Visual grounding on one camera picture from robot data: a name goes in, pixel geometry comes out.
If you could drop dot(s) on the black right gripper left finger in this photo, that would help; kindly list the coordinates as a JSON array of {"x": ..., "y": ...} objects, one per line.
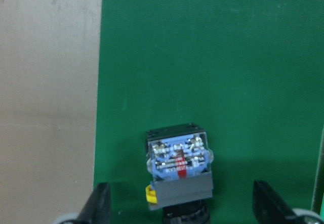
[{"x": 97, "y": 209}]

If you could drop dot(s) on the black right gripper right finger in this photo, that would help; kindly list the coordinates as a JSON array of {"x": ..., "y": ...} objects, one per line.
[{"x": 269, "y": 206}]

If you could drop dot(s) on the green mushroom push button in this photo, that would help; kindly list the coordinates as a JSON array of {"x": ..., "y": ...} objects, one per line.
[{"x": 179, "y": 160}]

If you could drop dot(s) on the green conveyor belt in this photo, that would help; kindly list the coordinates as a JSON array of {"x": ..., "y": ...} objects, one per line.
[{"x": 250, "y": 72}]

